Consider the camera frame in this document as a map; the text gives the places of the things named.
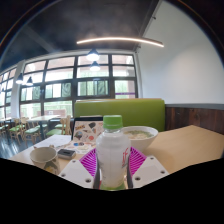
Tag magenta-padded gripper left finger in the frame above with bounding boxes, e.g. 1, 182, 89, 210
58, 147, 100, 190

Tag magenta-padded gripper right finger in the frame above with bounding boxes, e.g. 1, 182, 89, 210
127, 146, 170, 190

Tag green-capped clear drink bottle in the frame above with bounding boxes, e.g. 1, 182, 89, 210
95, 114, 132, 192

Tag small dark box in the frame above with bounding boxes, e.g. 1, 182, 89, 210
57, 148, 77, 161

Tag white ceramic bowl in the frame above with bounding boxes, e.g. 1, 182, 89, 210
121, 125, 160, 153

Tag beige ceramic cup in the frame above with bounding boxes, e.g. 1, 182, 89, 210
29, 145, 62, 176

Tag white paper sheet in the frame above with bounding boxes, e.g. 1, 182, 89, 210
33, 134, 73, 150

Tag sticker-covered laptop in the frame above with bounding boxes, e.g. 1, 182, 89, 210
64, 115, 105, 155

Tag green upholstered bench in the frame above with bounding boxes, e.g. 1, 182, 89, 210
73, 98, 167, 133

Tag green-seated wooden chairs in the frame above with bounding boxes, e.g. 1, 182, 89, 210
0, 114, 73, 145

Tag wooden dining table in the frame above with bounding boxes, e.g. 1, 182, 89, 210
27, 114, 62, 135

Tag large dark-framed window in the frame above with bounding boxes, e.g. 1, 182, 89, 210
0, 53, 140, 120

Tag dark pendant ceiling lamps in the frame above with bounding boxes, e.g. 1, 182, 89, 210
0, 48, 102, 93

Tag long curved ceiling light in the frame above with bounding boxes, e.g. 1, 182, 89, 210
75, 35, 165, 49

